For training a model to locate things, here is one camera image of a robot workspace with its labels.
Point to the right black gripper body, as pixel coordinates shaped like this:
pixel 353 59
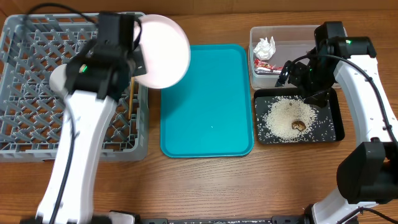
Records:
pixel 318 77

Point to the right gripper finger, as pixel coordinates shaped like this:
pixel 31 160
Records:
pixel 285 73
pixel 319 99

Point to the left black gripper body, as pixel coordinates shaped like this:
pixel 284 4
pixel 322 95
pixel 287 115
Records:
pixel 134 63

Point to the wooden chopstick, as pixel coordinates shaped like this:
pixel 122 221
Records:
pixel 131 97

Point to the red snack wrapper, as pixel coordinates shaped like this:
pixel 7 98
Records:
pixel 262 67

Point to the brown food scrap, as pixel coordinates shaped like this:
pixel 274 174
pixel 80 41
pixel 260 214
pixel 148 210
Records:
pixel 299 125

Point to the white round plate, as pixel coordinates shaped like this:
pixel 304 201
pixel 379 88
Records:
pixel 166 52

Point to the white tissue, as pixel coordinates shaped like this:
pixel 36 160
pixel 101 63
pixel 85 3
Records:
pixel 265 48

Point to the pile of white rice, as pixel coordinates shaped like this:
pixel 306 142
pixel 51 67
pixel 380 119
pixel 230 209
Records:
pixel 289 119

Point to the grey bowl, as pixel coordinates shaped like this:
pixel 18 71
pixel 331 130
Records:
pixel 57 81

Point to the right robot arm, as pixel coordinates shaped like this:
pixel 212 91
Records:
pixel 368 176

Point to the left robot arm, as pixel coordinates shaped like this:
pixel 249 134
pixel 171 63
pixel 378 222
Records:
pixel 91 84

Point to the black food waste tray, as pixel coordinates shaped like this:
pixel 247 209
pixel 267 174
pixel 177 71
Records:
pixel 326 130

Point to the clear plastic waste bin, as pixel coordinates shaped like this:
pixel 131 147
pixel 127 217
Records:
pixel 290 43

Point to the teal plastic serving tray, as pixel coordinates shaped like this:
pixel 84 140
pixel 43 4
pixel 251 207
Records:
pixel 208 113

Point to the grey plastic dish rack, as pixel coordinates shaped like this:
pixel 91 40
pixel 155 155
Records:
pixel 31 113

